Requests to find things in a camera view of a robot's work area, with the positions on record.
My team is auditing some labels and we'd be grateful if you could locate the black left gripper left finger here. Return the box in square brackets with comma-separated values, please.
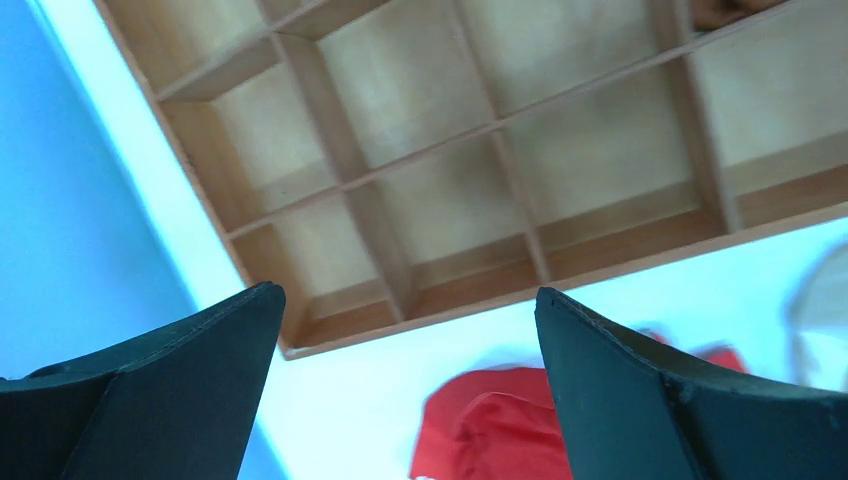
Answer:
[1, 282, 286, 479]

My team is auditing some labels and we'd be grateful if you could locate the orange-brown rolled underwear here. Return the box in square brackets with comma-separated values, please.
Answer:
[689, 0, 785, 31]

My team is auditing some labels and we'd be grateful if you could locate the wooden compartment tray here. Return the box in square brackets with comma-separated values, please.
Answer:
[95, 1, 847, 359]

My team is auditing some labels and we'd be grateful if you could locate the cream beige underwear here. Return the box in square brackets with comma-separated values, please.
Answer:
[787, 242, 847, 392]

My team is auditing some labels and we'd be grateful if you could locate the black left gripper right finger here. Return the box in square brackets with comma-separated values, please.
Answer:
[535, 287, 847, 479]

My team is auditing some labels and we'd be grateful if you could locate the red underwear white band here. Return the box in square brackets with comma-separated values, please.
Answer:
[409, 331, 749, 480]

